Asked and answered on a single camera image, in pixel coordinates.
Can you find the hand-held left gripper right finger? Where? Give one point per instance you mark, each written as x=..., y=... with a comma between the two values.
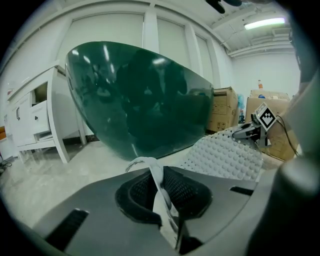
x=220, y=200

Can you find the teal plastic bottle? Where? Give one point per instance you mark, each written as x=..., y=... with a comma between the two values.
x=240, y=100

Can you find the wide grey roller blind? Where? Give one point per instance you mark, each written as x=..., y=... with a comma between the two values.
x=105, y=27

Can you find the raised grey roller blind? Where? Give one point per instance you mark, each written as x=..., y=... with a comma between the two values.
x=202, y=57

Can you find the green and white bathtub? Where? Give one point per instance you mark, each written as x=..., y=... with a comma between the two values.
x=140, y=105

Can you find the ceiling tube light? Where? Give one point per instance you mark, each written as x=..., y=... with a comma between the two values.
x=265, y=23

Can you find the white vanity cabinet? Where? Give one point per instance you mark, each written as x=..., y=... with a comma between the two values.
x=30, y=120

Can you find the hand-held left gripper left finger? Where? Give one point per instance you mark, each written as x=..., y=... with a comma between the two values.
x=100, y=220

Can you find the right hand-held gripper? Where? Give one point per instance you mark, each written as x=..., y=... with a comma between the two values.
x=266, y=118

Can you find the grey perforated bath mat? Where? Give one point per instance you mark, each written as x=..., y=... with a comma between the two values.
x=225, y=155

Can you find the plain cardboard box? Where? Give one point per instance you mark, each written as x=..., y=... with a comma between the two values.
x=222, y=110

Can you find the large taped cardboard box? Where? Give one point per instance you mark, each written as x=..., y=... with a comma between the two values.
x=282, y=142

